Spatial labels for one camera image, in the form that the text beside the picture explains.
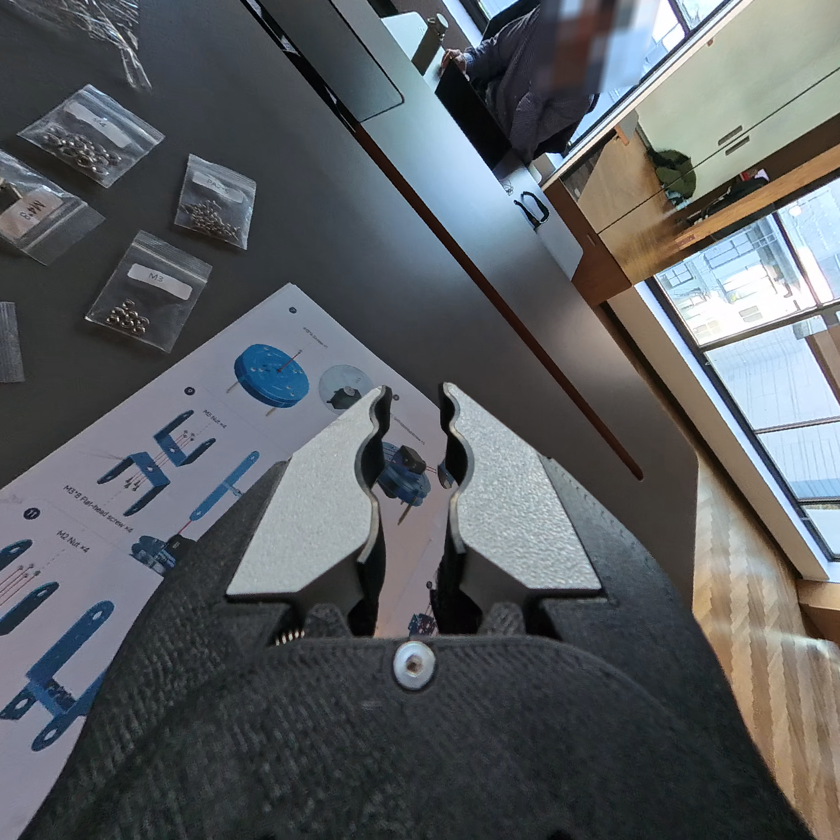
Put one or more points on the crumpled clear plastic wrap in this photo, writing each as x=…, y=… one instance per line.
x=98, y=33

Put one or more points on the group of small screw bags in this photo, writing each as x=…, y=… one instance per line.
x=151, y=308

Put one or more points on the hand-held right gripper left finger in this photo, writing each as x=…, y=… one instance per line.
x=308, y=525

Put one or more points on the green backpack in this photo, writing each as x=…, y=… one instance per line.
x=676, y=174

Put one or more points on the dark desk mat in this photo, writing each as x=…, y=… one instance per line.
x=354, y=65

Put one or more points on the wooden side counter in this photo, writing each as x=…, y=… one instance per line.
x=604, y=197

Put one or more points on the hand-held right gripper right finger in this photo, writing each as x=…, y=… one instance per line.
x=518, y=518

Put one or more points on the pale green cabinet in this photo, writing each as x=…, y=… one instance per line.
x=754, y=79

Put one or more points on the grey cylinder bottle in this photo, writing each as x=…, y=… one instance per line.
x=436, y=33

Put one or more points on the printed assembly manual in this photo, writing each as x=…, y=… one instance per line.
x=203, y=380

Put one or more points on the black laptop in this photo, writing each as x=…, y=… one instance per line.
x=472, y=118

